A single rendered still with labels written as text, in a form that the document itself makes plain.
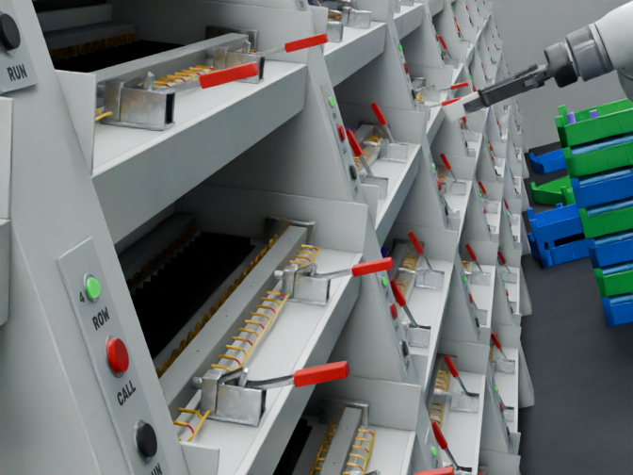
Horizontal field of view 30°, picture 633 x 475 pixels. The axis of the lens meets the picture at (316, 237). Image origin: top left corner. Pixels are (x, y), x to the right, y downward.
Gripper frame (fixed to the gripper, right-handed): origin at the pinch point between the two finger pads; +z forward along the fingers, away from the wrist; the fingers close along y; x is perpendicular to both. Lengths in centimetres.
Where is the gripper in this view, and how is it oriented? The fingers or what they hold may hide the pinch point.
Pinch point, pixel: (463, 106)
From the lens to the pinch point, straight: 214.2
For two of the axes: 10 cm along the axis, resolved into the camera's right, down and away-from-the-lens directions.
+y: 1.7, -2.3, 9.6
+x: -4.1, -9.0, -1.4
